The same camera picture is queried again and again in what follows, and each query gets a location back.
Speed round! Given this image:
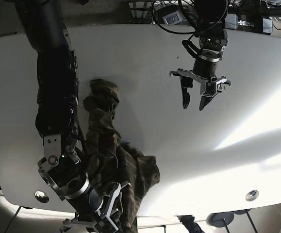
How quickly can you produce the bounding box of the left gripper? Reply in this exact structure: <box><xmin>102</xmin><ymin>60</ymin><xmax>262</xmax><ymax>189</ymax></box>
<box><xmin>170</xmin><ymin>57</ymin><xmax>231</xmax><ymax>96</ymax></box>

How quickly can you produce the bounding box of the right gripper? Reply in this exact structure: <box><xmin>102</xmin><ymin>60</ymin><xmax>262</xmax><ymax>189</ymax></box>
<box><xmin>63</xmin><ymin>181</ymin><xmax>132</xmax><ymax>233</ymax></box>

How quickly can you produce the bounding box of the camouflage T-shirt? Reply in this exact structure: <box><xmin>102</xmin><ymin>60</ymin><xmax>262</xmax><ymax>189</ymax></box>
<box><xmin>83</xmin><ymin>79</ymin><xmax>160</xmax><ymax>233</ymax></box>

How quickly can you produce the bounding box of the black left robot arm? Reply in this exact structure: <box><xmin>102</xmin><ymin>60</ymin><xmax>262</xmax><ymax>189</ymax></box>
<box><xmin>171</xmin><ymin>0</ymin><xmax>231</xmax><ymax>97</ymax></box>

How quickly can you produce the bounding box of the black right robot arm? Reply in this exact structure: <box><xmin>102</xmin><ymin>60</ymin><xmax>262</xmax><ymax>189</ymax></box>
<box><xmin>15</xmin><ymin>0</ymin><xmax>128</xmax><ymax>233</ymax></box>

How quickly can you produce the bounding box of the left black floor stand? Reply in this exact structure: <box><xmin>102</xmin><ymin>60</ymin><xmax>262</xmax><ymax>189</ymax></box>
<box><xmin>206</xmin><ymin>212</ymin><xmax>234</xmax><ymax>233</ymax></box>

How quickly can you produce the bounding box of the black floor stand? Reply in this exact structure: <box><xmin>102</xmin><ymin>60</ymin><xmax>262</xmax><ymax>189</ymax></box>
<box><xmin>233</xmin><ymin>209</ymin><xmax>258</xmax><ymax>233</ymax></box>
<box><xmin>206</xmin><ymin>212</ymin><xmax>234</xmax><ymax>233</ymax></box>

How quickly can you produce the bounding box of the right black floor stand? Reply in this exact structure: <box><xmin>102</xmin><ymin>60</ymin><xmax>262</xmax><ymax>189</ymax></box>
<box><xmin>233</xmin><ymin>209</ymin><xmax>258</xmax><ymax>233</ymax></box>

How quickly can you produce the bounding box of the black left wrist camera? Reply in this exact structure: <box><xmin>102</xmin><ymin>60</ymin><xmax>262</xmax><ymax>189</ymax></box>
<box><xmin>180</xmin><ymin>76</ymin><xmax>193</xmax><ymax>109</ymax></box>

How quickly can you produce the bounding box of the table cable grommet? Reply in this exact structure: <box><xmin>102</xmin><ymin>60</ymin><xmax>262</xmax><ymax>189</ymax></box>
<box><xmin>34</xmin><ymin>190</ymin><xmax>49</xmax><ymax>203</ymax></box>
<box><xmin>245</xmin><ymin>189</ymin><xmax>259</xmax><ymax>202</ymax></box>

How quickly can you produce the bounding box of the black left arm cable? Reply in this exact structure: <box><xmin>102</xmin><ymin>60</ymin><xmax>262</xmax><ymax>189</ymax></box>
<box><xmin>152</xmin><ymin>0</ymin><xmax>230</xmax><ymax>39</ymax></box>

